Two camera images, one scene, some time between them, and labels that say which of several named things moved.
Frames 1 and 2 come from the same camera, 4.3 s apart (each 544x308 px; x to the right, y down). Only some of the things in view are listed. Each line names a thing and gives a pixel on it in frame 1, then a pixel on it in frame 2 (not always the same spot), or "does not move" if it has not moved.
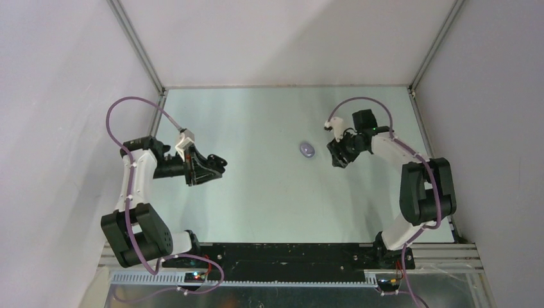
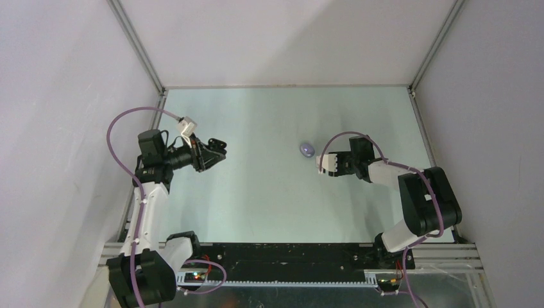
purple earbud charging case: [306, 150] does not move
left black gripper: [195, 167] -> [203, 160]
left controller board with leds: [195, 277] does not move
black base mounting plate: [292, 260] does not move
